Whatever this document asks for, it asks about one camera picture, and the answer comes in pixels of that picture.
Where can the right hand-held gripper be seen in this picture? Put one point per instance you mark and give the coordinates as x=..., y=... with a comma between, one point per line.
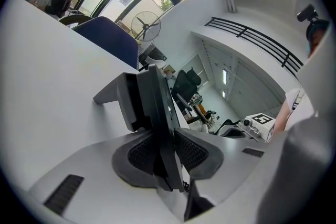
x=262, y=126

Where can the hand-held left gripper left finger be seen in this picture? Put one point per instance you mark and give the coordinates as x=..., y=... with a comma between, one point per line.
x=92, y=165

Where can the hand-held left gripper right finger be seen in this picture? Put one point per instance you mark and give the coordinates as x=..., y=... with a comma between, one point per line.
x=236, y=165

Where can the person's right forearm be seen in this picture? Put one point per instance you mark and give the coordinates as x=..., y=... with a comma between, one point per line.
x=279, y=118

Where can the black mesh office chair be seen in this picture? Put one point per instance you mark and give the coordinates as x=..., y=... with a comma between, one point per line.
x=185, y=86

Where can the black balcony railing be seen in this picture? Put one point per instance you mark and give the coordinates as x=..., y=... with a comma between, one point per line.
x=262, y=36

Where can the person's white shirt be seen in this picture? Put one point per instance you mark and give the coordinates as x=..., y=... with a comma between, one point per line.
x=320, y=81

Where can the white shell chair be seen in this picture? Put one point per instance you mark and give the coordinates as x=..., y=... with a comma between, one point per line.
x=153, y=60

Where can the person's head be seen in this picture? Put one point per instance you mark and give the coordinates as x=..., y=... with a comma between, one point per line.
x=316, y=36

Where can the navy blue chair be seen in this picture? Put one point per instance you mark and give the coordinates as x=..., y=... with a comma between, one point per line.
x=110, y=39

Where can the black industrial floor fan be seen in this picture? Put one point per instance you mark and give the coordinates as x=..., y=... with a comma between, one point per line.
x=145, y=26

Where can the brown cardboard box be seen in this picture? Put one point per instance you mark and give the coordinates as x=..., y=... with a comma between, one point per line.
x=123, y=26

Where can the olive round-back chair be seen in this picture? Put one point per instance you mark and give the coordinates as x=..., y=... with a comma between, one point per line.
x=74, y=19

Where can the black head camera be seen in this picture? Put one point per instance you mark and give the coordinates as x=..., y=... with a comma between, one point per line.
x=307, y=13

